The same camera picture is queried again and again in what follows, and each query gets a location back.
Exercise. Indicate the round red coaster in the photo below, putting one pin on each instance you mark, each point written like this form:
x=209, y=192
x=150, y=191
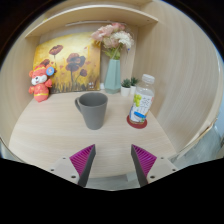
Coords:
x=136, y=125

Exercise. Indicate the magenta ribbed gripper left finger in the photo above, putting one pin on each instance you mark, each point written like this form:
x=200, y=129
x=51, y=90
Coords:
x=75, y=168

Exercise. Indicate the teal ceramic vase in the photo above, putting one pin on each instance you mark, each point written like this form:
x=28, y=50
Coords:
x=112, y=81

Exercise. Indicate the small potted succulent left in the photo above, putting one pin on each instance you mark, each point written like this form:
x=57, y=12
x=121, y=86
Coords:
x=125, y=87

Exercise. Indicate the light wooden shelf unit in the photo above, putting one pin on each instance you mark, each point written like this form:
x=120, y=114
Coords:
x=169, y=45

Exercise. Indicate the small potted succulent right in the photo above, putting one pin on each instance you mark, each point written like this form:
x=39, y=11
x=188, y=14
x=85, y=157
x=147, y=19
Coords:
x=134, y=82

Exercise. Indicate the poppy flower canvas painting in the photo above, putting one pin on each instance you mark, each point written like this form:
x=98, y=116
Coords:
x=76, y=60

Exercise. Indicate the pink white flower bouquet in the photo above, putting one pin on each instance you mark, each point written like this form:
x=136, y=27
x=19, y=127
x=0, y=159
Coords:
x=114, y=38

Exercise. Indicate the clear plastic water bottle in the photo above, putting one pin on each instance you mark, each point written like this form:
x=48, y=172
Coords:
x=143, y=98

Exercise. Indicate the red plush toy figure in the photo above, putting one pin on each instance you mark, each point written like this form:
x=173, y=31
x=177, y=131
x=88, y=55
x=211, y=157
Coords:
x=41, y=82

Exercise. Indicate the small potted succulent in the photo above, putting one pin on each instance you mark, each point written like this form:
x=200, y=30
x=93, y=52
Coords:
x=134, y=82
x=125, y=87

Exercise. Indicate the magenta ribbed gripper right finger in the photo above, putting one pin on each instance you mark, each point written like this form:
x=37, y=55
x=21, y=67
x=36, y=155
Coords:
x=150, y=168

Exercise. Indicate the grey ceramic mug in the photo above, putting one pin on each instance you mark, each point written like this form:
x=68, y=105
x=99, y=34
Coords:
x=92, y=106

